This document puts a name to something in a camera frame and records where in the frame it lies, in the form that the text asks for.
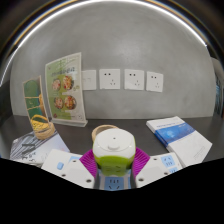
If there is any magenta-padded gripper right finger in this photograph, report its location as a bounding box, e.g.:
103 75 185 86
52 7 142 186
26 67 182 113
131 146 172 189

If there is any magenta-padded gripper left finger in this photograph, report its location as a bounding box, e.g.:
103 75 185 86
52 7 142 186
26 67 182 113
61 148 99 190

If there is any white and green charger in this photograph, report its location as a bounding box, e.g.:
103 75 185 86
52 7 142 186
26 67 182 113
92 128 137 177

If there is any beige tape roll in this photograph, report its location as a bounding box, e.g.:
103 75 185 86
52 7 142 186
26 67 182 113
91 124 120 143

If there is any white and blue book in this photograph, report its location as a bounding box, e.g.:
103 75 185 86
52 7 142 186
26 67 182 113
145 115 213 168

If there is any grey printed magazine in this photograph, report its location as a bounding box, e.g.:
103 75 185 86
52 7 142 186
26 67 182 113
9 130 71 166

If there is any large green menu stand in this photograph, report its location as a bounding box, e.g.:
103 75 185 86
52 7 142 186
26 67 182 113
44 51 89 128

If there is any dark-framed glass window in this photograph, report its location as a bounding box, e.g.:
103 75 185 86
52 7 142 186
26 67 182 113
211 57 224 118

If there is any white strip ceiling light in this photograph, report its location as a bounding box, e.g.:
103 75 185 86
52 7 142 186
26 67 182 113
0 0 208 86

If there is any white wall socket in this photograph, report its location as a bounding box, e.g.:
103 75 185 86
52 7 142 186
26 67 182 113
124 68 145 91
98 68 121 90
145 70 165 93

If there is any blank white wall plate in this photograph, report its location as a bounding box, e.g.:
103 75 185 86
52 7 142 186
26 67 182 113
81 69 97 91

